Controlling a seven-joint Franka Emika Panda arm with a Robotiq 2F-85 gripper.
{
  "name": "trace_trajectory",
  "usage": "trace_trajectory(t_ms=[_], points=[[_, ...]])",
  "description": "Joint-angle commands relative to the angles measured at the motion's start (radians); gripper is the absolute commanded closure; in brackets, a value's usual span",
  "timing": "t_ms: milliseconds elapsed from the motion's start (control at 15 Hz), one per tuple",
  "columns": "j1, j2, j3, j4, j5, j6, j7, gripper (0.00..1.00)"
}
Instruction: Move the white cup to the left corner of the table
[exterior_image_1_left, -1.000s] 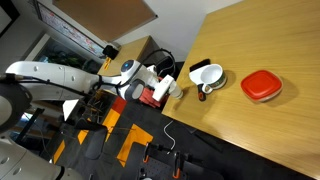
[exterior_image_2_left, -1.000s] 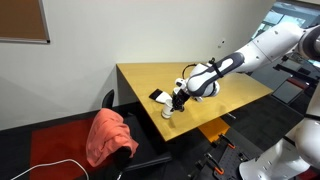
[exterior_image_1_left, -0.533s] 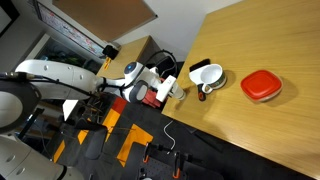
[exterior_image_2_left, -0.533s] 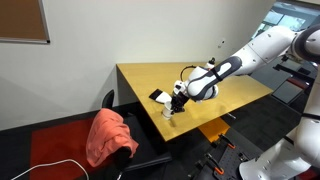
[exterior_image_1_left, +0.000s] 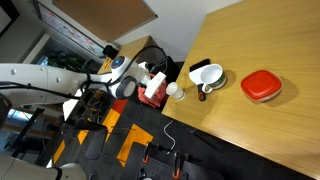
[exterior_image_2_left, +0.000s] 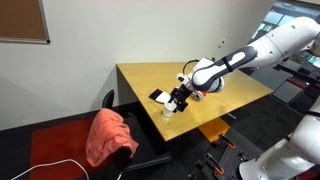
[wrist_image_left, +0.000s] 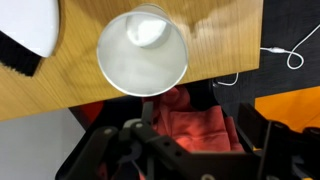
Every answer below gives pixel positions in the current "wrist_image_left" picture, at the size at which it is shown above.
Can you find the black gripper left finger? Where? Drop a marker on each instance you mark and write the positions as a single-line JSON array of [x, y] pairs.
[[166, 153]]

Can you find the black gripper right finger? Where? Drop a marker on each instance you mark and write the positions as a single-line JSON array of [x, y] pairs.
[[286, 153]]

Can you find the white cup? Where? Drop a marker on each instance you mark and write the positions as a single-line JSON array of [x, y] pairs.
[[143, 66]]

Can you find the red cloth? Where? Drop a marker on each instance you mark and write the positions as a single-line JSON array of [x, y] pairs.
[[200, 126]]

